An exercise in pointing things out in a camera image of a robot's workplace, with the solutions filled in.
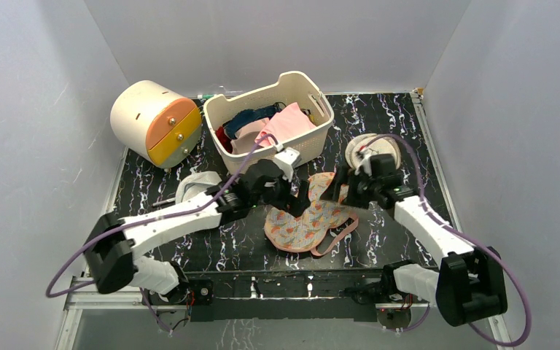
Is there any white mesh laundry bag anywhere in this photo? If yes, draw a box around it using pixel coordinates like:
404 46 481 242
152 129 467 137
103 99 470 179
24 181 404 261
174 171 222 203

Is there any red garment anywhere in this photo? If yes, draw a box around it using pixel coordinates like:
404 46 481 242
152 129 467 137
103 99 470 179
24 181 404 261
215 126 233 154

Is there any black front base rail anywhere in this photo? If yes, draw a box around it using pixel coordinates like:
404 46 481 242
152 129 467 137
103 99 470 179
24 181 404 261
139 269 407 324

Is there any green white marker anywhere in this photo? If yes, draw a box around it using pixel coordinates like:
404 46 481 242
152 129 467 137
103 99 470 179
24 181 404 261
197 94 214 101

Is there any round white embroidered laundry bag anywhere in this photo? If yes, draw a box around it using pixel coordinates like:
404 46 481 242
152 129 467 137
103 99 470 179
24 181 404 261
345 133 402 170

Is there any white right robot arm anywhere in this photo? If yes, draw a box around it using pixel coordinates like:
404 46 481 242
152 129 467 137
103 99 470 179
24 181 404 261
321 155 508 327

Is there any cream perforated laundry basket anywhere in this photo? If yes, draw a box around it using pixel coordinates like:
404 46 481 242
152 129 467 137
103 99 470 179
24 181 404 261
203 71 334 174

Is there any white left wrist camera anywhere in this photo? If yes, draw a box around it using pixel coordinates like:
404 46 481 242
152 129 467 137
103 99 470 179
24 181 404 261
272 147 301 181

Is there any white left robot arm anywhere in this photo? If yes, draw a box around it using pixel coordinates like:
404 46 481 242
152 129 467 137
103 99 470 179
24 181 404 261
84 159 311 304

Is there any navy blue bra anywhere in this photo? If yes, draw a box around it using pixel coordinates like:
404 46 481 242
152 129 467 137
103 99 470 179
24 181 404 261
223 102 286 139

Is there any floral mesh laundry bag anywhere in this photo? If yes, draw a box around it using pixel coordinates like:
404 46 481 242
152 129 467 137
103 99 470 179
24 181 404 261
263 172 359 257

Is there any pink garment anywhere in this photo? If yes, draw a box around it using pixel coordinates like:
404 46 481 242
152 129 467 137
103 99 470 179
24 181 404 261
256 102 316 147

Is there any white cylindrical drawer cabinet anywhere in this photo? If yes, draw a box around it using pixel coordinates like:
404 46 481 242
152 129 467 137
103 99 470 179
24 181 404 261
110 80 202 169

